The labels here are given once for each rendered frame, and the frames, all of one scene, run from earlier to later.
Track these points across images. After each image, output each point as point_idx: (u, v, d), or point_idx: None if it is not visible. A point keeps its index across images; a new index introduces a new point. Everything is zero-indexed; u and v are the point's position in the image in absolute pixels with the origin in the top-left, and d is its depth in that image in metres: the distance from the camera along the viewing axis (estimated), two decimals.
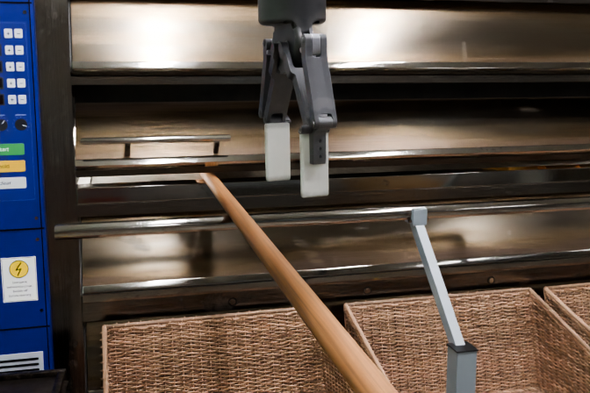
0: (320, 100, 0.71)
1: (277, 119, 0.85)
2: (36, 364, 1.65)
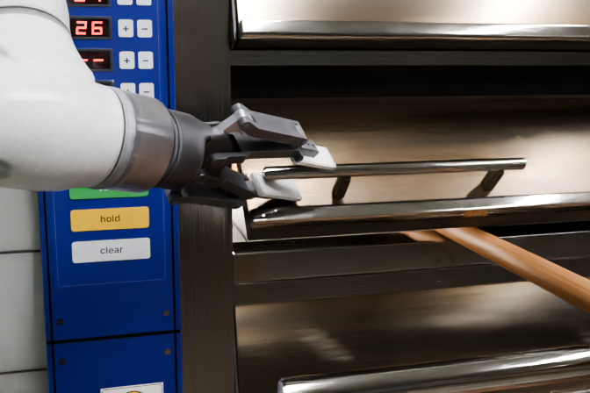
0: (216, 196, 0.78)
1: (289, 149, 0.75)
2: None
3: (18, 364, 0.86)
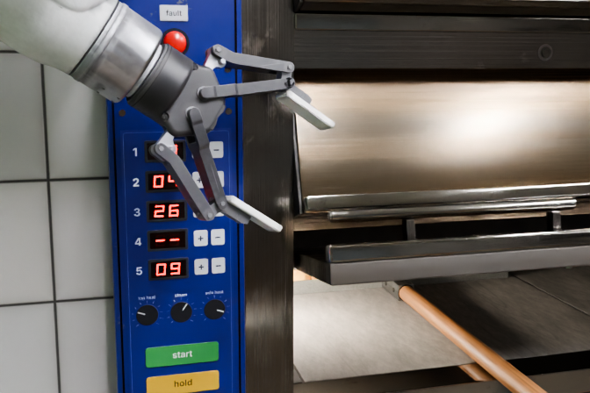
0: (190, 201, 0.74)
1: (280, 89, 0.79)
2: None
3: None
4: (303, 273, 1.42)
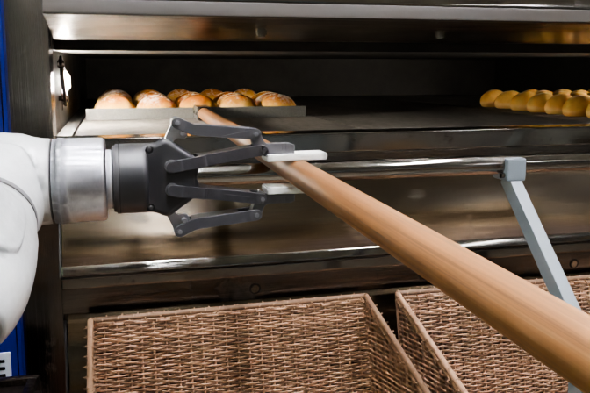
0: (236, 220, 0.79)
1: (261, 154, 0.78)
2: (1, 368, 1.26)
3: None
4: (126, 103, 1.73)
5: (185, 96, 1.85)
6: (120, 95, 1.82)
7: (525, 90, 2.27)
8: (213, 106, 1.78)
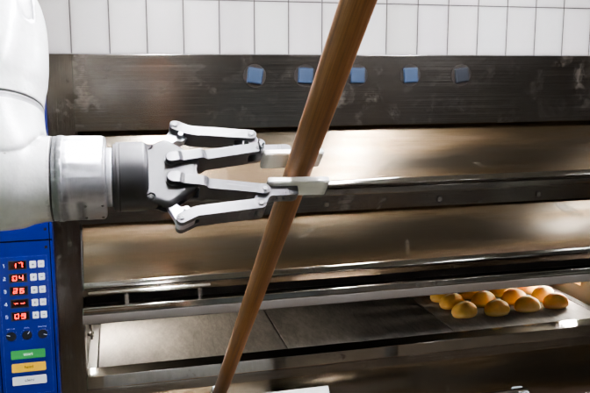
0: (241, 216, 0.76)
1: (258, 156, 0.80)
2: None
3: None
4: None
5: None
6: None
7: None
8: None
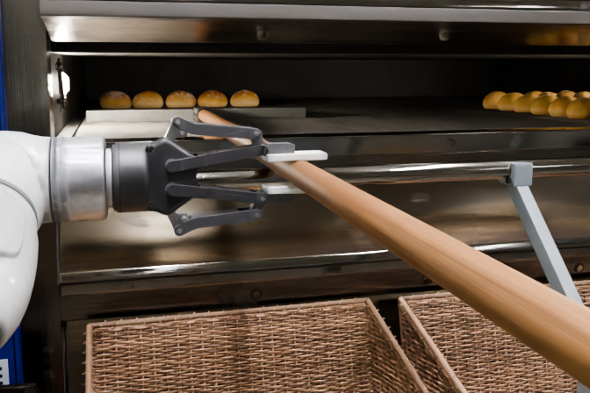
0: (235, 219, 0.79)
1: (261, 153, 0.78)
2: None
3: None
4: None
5: None
6: None
7: (528, 92, 2.25)
8: None
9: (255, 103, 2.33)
